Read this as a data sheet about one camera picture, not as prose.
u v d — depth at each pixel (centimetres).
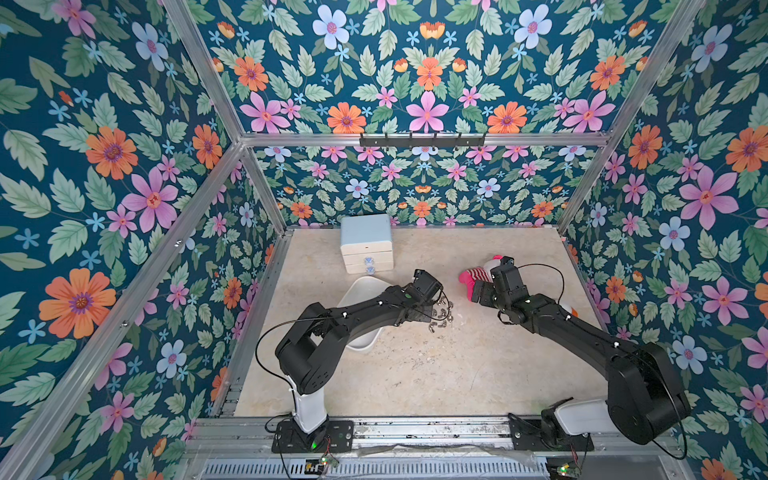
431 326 93
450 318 95
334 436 74
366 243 96
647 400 42
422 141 94
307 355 47
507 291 67
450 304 99
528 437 74
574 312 93
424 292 71
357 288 98
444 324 93
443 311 96
